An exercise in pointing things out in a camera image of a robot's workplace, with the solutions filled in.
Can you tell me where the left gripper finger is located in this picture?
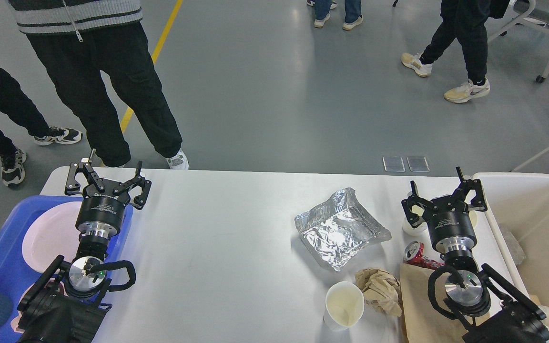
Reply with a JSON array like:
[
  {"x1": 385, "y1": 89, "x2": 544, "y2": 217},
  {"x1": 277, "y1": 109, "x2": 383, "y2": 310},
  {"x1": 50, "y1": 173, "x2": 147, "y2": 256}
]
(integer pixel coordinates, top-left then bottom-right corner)
[
  {"x1": 64, "y1": 149, "x2": 106, "y2": 197},
  {"x1": 112, "y1": 161, "x2": 152, "y2": 211}
]

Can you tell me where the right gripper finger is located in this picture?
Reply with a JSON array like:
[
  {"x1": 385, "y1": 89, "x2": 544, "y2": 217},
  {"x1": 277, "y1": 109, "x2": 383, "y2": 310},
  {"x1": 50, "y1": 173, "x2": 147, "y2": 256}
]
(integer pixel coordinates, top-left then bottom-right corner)
[
  {"x1": 451, "y1": 166, "x2": 488, "y2": 212},
  {"x1": 401, "y1": 181, "x2": 435, "y2": 228}
]

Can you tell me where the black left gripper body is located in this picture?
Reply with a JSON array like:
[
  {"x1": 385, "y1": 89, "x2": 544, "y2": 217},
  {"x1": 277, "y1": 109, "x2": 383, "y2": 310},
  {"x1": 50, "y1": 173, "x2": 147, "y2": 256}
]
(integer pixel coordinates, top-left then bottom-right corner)
[{"x1": 75, "y1": 184, "x2": 130, "y2": 237}]

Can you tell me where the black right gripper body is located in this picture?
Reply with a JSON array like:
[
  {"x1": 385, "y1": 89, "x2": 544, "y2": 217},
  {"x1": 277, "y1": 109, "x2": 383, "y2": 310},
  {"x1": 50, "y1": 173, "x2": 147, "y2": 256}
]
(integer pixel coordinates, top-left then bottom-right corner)
[{"x1": 426, "y1": 198, "x2": 478, "y2": 252}]

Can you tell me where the pink plate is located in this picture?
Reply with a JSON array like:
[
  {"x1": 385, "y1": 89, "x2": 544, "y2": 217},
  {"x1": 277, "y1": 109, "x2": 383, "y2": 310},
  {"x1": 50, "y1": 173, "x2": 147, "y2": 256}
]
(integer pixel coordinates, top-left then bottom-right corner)
[{"x1": 22, "y1": 202, "x2": 82, "y2": 273}]

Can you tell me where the pink mug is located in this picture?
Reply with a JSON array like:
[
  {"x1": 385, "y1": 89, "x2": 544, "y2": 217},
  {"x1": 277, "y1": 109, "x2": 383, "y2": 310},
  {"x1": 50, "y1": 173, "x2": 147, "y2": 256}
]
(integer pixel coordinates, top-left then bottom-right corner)
[{"x1": 10, "y1": 283, "x2": 37, "y2": 332}]

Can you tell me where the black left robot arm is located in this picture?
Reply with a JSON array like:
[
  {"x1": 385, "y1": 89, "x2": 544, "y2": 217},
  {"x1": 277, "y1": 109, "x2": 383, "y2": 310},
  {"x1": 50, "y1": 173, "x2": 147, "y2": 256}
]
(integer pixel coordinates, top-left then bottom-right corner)
[{"x1": 17, "y1": 159, "x2": 151, "y2": 343}]

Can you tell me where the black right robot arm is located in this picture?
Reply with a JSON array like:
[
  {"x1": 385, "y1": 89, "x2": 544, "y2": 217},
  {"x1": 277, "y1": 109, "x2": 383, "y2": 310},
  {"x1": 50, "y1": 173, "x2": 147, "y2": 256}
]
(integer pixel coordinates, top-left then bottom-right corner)
[{"x1": 401, "y1": 167, "x2": 549, "y2": 343}]

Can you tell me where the small white cup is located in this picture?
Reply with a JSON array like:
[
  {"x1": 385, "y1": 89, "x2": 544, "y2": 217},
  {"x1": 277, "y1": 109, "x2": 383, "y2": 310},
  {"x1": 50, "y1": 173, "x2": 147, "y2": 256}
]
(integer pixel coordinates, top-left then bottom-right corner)
[{"x1": 402, "y1": 205, "x2": 428, "y2": 236}]

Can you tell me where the crushed red soda can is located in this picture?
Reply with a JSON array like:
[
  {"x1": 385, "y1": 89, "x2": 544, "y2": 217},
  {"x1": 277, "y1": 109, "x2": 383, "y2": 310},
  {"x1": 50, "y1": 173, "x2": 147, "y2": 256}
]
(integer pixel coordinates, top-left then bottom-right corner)
[{"x1": 402, "y1": 241, "x2": 444, "y2": 271}]

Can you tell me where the floor socket plate right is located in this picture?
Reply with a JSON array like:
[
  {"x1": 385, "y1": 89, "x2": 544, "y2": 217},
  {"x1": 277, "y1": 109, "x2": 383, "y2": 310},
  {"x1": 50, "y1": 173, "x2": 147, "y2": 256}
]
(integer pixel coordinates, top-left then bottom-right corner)
[{"x1": 406, "y1": 156, "x2": 430, "y2": 173}]

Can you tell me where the floor socket plate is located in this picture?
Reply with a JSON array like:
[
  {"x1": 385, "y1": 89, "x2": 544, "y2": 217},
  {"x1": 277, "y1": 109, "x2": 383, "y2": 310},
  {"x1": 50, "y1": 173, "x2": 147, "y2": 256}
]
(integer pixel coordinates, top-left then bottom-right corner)
[
  {"x1": 383, "y1": 156, "x2": 406, "y2": 173},
  {"x1": 406, "y1": 156, "x2": 430, "y2": 173}
]

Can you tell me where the cream plastic bin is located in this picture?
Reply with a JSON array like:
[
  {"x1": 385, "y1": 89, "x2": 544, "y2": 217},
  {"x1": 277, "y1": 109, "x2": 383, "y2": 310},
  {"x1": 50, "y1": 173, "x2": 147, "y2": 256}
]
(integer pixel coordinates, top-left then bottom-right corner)
[{"x1": 474, "y1": 173, "x2": 549, "y2": 306}]

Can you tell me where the floor socket plate left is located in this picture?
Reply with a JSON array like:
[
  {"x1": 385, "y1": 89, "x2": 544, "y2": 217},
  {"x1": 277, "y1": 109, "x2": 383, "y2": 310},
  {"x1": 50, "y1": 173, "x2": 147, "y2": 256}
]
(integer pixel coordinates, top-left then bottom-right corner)
[{"x1": 383, "y1": 156, "x2": 406, "y2": 173}]

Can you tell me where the grey trash in bin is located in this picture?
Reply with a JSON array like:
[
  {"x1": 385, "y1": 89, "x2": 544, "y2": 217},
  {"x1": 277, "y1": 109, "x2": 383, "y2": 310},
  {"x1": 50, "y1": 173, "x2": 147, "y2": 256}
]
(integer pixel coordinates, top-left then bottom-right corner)
[{"x1": 499, "y1": 224, "x2": 527, "y2": 265}]

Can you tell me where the crumpled brown paper ball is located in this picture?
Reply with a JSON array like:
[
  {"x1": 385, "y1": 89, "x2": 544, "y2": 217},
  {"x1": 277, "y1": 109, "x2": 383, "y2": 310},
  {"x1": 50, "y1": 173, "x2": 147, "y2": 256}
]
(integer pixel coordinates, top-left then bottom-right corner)
[{"x1": 355, "y1": 268, "x2": 402, "y2": 317}]

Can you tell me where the crumpled aluminium foil tray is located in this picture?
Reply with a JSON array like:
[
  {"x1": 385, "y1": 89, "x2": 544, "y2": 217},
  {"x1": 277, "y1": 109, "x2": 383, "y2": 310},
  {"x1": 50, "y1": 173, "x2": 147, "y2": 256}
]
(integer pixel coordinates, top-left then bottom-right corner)
[{"x1": 295, "y1": 187, "x2": 392, "y2": 272}]

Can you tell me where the brown paper bag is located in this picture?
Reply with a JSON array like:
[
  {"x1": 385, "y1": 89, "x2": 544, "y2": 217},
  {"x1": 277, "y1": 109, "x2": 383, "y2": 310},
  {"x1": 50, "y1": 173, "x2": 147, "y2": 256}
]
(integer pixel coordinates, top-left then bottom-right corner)
[{"x1": 399, "y1": 263, "x2": 467, "y2": 343}]

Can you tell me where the blue plastic tray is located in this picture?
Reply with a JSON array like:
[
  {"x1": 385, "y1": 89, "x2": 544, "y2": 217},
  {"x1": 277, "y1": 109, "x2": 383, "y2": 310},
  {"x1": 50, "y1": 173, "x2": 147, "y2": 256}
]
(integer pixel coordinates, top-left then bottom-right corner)
[{"x1": 0, "y1": 195, "x2": 134, "y2": 343}]

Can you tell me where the white paper cup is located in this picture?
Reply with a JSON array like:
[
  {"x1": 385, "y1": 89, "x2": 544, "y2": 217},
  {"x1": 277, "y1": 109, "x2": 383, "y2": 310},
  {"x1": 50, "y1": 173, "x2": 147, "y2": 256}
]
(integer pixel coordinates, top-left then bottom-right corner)
[{"x1": 323, "y1": 282, "x2": 365, "y2": 332}]

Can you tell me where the white roll in bin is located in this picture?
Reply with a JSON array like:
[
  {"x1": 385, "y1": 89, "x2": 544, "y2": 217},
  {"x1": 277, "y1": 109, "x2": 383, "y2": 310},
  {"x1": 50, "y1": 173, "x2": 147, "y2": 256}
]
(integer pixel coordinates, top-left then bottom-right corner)
[{"x1": 529, "y1": 294, "x2": 549, "y2": 326}]

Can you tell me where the person in black trousers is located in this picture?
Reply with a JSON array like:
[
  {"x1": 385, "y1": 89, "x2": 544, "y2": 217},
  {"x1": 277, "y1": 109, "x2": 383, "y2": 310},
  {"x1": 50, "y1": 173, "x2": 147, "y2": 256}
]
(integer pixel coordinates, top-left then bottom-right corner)
[{"x1": 0, "y1": 68, "x2": 83, "y2": 186}]

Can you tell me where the person in striped sweater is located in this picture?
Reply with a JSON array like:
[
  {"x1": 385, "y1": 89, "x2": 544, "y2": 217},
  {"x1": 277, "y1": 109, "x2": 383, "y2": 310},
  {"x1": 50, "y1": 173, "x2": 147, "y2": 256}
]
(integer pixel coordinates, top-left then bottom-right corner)
[{"x1": 8, "y1": 0, "x2": 189, "y2": 170}]

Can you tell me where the walking person in black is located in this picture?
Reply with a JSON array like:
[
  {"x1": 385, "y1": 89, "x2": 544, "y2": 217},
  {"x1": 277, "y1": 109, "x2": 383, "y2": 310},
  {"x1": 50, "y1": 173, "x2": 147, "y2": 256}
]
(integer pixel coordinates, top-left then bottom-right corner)
[{"x1": 401, "y1": 0, "x2": 509, "y2": 103}]

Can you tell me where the white office chair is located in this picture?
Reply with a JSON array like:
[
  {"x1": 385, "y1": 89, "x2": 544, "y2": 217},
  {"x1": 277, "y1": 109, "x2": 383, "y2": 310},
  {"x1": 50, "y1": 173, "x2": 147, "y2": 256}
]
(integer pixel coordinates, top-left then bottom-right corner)
[{"x1": 487, "y1": 0, "x2": 549, "y2": 84}]

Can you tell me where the person in blue jeans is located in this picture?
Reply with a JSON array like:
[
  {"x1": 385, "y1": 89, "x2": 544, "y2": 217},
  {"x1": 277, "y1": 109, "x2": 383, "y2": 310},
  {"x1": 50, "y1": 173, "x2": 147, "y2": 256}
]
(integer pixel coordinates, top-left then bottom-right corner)
[{"x1": 305, "y1": 0, "x2": 364, "y2": 31}]

